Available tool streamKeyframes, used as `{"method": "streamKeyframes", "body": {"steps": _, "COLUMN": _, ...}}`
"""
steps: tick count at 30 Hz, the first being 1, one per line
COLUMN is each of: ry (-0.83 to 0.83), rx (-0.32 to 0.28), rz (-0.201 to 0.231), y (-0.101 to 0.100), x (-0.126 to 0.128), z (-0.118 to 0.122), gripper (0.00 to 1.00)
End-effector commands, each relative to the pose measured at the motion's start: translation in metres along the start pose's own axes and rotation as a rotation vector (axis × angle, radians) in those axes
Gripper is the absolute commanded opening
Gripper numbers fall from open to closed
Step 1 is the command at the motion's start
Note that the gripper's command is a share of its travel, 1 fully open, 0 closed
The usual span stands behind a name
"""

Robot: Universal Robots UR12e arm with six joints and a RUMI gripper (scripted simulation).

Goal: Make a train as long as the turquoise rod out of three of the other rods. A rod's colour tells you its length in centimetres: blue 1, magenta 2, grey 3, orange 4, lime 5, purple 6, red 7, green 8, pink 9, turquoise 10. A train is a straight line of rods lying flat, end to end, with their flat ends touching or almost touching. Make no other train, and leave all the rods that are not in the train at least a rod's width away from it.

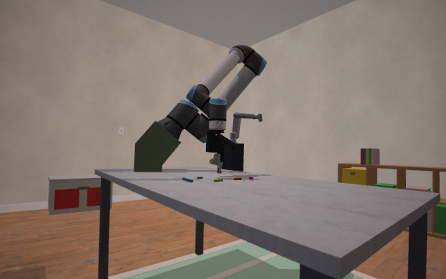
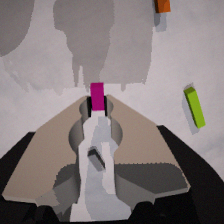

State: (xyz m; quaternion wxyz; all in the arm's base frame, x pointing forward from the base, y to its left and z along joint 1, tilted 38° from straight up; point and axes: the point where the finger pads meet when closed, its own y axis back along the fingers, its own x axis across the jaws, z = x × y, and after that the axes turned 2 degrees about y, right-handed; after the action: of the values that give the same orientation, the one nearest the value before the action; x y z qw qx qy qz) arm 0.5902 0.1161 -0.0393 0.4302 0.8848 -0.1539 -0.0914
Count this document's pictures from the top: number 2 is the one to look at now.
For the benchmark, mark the grey rod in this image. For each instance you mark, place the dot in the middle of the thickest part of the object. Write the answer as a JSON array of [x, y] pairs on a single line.
[[96, 160]]

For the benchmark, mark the lime green rod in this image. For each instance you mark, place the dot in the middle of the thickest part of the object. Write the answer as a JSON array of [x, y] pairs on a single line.
[[195, 108]]

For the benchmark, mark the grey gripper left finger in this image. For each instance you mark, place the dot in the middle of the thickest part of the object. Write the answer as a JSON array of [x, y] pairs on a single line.
[[42, 168]]

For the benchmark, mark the magenta block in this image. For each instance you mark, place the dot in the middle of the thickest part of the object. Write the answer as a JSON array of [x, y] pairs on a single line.
[[97, 96]]

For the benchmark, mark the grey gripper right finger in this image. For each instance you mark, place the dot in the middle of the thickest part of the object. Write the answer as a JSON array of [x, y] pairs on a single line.
[[152, 164]]

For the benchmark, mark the orange rectangular block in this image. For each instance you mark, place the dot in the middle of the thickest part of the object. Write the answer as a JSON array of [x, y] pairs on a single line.
[[162, 6]]

